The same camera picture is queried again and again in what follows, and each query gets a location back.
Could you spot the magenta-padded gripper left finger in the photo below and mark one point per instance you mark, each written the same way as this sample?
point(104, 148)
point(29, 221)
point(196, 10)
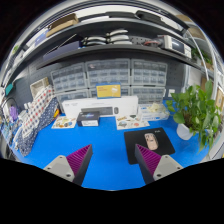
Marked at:
point(60, 165)

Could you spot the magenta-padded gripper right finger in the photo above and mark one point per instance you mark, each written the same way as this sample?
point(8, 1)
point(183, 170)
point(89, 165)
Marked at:
point(166, 165)

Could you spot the pink transparent computer mouse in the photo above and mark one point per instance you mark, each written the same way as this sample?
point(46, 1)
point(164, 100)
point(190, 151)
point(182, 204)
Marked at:
point(151, 141)

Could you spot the black mouse pad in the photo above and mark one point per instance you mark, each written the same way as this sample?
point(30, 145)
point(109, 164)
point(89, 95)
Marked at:
point(133, 140)

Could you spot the navy white-dotted cloth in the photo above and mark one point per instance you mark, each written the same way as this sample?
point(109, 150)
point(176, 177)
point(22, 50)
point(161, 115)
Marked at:
point(30, 141)

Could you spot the white blue glove box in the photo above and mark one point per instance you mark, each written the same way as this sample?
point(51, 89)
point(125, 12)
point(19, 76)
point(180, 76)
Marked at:
point(153, 116)

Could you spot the small black box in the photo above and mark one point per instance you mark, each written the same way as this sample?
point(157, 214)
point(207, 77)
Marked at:
point(88, 118)

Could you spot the cream rubber gloves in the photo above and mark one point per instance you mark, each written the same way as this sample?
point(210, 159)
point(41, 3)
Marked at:
point(155, 107)

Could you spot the white red-blue dotted cloth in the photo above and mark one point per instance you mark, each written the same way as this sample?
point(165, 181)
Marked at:
point(36, 110)

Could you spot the white keyboard packaging box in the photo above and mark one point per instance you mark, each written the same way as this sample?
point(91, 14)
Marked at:
point(73, 106)

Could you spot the green potted plant white pot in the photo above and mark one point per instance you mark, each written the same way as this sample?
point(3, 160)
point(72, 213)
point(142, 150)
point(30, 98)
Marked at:
point(195, 110)

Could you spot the cluttered side workbench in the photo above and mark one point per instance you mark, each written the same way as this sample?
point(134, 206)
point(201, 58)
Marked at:
point(6, 133)

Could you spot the purple soft object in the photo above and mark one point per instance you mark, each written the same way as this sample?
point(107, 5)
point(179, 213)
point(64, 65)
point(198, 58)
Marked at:
point(13, 113)

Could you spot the grey small-parts drawer cabinet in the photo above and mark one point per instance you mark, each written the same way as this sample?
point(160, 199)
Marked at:
point(108, 71)
point(125, 91)
point(68, 77)
point(149, 71)
point(148, 94)
point(71, 96)

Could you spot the beige plastic crate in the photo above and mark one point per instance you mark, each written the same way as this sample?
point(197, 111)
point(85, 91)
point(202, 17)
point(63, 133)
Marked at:
point(39, 87)

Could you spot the yellow card box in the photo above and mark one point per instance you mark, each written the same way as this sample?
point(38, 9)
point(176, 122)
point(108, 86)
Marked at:
point(108, 90)

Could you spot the teal plastic bin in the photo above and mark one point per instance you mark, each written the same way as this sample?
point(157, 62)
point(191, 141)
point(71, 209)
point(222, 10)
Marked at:
point(9, 89)

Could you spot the dark wall shelf unit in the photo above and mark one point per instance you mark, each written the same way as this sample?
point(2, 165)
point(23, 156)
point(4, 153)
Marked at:
point(110, 36)

